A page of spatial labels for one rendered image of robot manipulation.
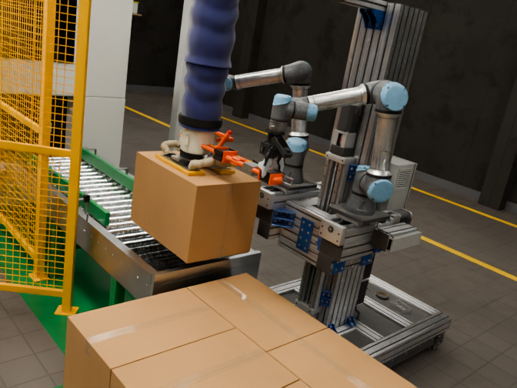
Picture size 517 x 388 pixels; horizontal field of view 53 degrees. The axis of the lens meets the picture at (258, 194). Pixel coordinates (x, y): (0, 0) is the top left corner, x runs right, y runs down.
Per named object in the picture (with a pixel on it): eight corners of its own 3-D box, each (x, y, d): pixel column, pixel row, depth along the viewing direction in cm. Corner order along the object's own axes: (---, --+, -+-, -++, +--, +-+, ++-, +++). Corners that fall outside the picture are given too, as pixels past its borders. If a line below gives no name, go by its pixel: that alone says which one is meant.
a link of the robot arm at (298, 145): (281, 162, 283) (285, 138, 279) (284, 158, 296) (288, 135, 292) (302, 167, 281) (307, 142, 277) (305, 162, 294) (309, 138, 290)
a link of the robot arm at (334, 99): (385, 75, 242) (284, 93, 238) (395, 77, 232) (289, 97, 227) (387, 99, 246) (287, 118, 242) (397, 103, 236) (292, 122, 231)
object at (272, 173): (257, 179, 229) (258, 168, 227) (269, 178, 233) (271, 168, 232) (268, 185, 223) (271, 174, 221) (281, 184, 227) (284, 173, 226)
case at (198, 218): (129, 219, 294) (136, 151, 282) (189, 212, 320) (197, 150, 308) (186, 263, 252) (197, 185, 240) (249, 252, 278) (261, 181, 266)
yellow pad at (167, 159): (154, 157, 277) (155, 148, 275) (171, 157, 283) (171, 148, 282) (188, 176, 253) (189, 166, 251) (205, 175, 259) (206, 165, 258)
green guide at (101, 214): (5, 153, 412) (5, 142, 409) (18, 152, 419) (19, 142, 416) (92, 228, 303) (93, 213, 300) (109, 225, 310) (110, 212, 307)
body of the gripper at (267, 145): (271, 154, 233) (275, 128, 230) (284, 159, 227) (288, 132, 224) (258, 154, 228) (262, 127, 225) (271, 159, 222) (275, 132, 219)
